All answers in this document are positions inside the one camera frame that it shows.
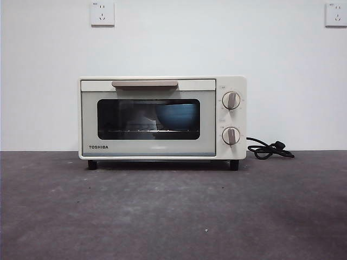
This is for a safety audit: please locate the blue bowl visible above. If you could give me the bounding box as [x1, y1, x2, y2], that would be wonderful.
[155, 103, 197, 131]

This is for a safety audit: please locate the oven door with beige handle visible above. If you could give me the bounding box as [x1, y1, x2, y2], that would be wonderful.
[80, 79, 217, 158]

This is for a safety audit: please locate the beige oven knob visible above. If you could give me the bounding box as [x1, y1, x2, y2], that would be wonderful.
[222, 91, 242, 111]
[222, 126, 241, 145]

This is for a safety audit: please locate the cream Toshiba toaster oven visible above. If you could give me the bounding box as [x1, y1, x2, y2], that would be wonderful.
[78, 75, 248, 171]

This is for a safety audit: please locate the metal wire oven rack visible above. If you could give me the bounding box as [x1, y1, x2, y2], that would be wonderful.
[107, 129, 192, 134]

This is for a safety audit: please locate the black power cable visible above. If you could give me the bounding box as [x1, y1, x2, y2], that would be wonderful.
[246, 136, 296, 160]

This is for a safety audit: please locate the white wall socket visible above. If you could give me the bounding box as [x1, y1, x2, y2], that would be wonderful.
[325, 2, 347, 28]
[91, 2, 115, 28]

